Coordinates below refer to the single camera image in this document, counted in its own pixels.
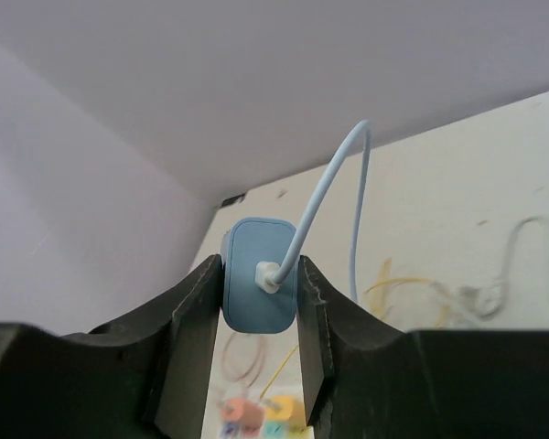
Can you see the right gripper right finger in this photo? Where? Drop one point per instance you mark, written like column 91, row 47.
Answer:
column 364, row 379

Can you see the white colourful power strip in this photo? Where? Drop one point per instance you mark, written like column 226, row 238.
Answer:
column 268, row 429

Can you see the pink charger plug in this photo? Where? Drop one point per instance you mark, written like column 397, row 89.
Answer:
column 243, row 412

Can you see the blue charger plug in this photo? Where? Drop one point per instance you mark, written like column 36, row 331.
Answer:
column 247, row 306

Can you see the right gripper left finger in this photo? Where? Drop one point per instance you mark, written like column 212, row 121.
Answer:
column 142, row 375

